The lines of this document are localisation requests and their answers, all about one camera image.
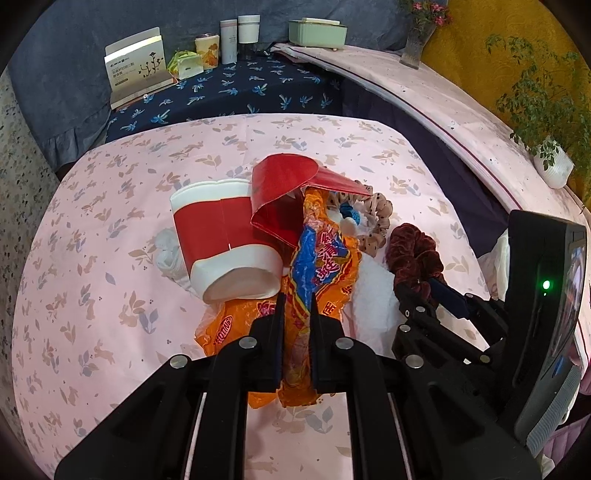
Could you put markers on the white paper tissue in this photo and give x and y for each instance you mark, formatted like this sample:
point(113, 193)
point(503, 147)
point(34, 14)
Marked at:
point(374, 290)

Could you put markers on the orange snack wrapper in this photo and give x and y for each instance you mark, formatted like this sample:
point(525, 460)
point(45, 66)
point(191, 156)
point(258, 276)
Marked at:
point(318, 258)

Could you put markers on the blue-grey cloth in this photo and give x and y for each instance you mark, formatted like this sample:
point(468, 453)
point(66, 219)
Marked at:
point(60, 78)

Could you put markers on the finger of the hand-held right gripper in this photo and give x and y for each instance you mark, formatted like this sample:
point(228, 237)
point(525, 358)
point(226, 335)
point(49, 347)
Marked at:
point(450, 299)
point(415, 318)

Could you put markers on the white cardboard display box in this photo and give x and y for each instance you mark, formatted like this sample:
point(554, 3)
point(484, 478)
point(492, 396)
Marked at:
point(138, 64)

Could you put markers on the red paper lid piece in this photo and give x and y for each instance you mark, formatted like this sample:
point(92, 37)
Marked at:
point(281, 180)

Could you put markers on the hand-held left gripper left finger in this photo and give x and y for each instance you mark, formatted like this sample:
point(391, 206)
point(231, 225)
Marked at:
point(277, 344)

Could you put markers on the yellow floral can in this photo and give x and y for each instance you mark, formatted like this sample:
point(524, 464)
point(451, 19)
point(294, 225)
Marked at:
point(206, 53)

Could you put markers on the pink floral tablecloth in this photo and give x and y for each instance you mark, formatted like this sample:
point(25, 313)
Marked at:
point(115, 230)

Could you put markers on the yellow patterned cloth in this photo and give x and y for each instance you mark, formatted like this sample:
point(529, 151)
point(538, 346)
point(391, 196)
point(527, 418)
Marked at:
point(471, 27)

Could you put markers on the green plant in white pot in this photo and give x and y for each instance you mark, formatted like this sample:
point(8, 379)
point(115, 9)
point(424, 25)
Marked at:
point(551, 166)

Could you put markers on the white trash bag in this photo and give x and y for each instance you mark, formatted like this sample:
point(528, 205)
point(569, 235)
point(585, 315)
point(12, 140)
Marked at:
point(494, 267)

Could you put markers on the pale green storage box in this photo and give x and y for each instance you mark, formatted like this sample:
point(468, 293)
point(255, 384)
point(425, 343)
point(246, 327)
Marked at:
point(318, 34)

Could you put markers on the dark purple cloth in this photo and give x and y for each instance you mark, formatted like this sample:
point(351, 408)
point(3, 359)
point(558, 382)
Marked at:
point(438, 152)

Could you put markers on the white tumbler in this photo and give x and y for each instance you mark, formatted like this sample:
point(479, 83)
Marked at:
point(228, 41)

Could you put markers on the red and white paper cup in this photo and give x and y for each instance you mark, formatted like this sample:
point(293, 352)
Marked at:
point(217, 226)

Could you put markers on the pink sheet with dark stripe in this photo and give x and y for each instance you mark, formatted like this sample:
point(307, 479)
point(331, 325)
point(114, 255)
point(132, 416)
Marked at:
point(415, 92)

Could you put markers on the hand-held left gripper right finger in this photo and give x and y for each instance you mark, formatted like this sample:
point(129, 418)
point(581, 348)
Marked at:
point(316, 344)

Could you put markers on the dark red velvet scrunchie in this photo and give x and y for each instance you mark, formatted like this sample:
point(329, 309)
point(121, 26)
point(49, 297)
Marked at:
point(411, 249)

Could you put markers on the vase with pink flowers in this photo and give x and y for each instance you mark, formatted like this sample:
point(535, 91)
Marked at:
point(418, 44)

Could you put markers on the beige dotted scrunchie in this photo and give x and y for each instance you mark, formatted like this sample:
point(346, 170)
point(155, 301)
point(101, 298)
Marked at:
point(378, 217)

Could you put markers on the green tissue pack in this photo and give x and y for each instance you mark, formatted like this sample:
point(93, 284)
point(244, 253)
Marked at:
point(187, 64)

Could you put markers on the navy floral cloth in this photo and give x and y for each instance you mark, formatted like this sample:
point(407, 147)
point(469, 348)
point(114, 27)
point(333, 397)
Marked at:
point(231, 92)

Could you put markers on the dark bottle with white lid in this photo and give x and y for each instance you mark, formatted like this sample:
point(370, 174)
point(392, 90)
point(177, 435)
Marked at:
point(248, 32)

